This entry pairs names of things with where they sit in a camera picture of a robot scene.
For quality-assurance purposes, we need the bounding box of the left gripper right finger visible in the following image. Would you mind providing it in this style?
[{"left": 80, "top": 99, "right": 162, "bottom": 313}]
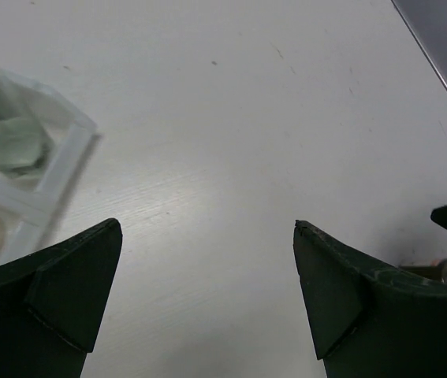
[{"left": 293, "top": 220, "right": 447, "bottom": 377}]

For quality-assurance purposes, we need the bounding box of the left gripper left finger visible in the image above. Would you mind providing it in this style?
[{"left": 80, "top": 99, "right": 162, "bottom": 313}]
[{"left": 0, "top": 218, "right": 122, "bottom": 377}]

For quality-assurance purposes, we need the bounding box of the white compartment tray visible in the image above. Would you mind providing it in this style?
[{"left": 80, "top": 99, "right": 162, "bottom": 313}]
[{"left": 0, "top": 72, "right": 96, "bottom": 265}]

